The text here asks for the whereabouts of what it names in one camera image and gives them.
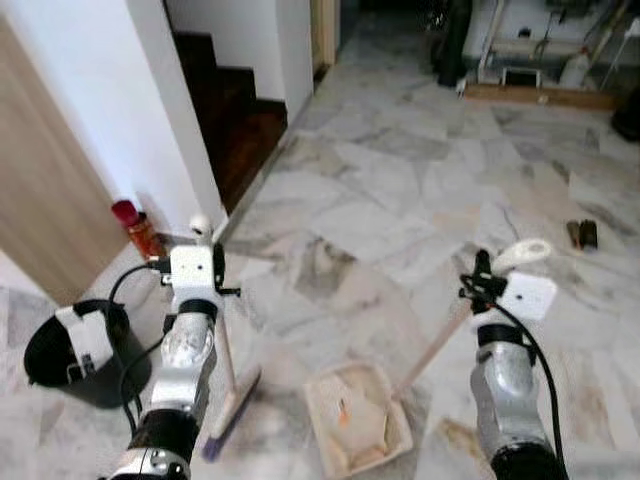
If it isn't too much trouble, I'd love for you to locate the broom with beige grip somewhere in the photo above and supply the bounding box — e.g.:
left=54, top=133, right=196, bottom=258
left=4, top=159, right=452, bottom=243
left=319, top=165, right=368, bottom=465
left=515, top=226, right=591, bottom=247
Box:
left=187, top=213, right=264, bottom=464

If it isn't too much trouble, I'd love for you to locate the beige long-handled dustpan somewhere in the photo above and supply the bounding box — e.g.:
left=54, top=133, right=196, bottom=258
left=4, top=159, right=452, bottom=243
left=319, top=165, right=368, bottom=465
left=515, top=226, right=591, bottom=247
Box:
left=303, top=238, right=554, bottom=478

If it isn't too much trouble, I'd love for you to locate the red-capped bottle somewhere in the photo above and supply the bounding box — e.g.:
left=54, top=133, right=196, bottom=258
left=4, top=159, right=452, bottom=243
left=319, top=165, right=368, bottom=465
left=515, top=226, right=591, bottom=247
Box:
left=110, top=198, right=167, bottom=262

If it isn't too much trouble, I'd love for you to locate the small black object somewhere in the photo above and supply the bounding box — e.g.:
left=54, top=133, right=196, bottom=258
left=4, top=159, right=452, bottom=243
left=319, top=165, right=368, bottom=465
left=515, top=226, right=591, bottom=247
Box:
left=580, top=219, right=600, bottom=252

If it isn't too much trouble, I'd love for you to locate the dark wooden staircase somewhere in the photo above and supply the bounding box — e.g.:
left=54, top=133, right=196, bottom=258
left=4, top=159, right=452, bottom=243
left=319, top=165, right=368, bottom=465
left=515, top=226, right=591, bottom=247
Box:
left=171, top=29, right=290, bottom=217

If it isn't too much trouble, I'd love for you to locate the black bucket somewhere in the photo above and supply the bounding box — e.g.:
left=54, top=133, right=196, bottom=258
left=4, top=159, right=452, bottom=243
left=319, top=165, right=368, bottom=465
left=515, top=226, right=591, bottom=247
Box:
left=22, top=297, right=153, bottom=410

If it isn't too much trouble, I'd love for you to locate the wooden plank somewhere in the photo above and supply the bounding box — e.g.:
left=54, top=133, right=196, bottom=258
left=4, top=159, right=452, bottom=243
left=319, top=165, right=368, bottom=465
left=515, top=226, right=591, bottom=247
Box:
left=461, top=81, right=620, bottom=112

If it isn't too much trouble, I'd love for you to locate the light wooden door panel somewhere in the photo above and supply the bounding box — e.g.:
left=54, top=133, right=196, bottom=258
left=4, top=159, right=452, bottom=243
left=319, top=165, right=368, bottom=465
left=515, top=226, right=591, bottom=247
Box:
left=0, top=18, right=132, bottom=307

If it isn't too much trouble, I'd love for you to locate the black sewing treadle pedal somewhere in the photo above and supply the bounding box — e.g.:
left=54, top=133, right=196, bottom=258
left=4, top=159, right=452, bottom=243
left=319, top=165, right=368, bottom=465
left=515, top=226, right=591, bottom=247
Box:
left=499, top=65, right=537, bottom=90

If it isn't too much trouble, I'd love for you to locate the dark green rolled mat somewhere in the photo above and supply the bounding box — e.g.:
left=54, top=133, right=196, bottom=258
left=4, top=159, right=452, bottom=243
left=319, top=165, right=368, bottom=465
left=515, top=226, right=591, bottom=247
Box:
left=434, top=0, right=474, bottom=87

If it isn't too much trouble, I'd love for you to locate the wooden sewing table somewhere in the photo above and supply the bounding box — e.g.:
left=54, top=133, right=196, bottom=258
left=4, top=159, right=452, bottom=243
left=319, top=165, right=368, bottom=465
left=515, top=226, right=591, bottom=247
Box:
left=477, top=0, right=640, bottom=89

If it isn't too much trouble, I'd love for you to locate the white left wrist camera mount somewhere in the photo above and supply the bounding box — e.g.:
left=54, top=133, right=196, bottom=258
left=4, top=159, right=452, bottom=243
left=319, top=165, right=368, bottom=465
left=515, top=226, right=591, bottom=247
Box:
left=167, top=244, right=217, bottom=302

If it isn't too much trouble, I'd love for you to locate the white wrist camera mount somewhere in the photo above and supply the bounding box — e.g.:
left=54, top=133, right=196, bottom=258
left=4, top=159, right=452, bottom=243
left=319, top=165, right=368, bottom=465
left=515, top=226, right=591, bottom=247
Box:
left=496, top=271, right=559, bottom=324
left=167, top=244, right=217, bottom=302

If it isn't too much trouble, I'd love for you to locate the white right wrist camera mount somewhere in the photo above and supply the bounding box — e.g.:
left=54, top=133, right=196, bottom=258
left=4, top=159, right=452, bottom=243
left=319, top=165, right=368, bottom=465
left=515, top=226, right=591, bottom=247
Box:
left=496, top=271, right=559, bottom=324

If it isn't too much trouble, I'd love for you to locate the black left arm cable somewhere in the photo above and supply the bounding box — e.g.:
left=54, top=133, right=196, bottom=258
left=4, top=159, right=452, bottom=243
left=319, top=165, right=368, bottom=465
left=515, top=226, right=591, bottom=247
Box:
left=107, top=257, right=173, bottom=433

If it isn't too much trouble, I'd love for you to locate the white bracket on bucket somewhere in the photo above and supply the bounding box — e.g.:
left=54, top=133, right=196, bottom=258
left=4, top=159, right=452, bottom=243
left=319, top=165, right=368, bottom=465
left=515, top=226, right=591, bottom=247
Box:
left=54, top=304, right=115, bottom=383

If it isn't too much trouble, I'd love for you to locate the wooden door frame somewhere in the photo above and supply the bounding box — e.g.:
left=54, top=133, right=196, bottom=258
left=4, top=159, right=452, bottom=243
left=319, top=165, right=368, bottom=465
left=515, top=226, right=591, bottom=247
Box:
left=309, top=0, right=342, bottom=77

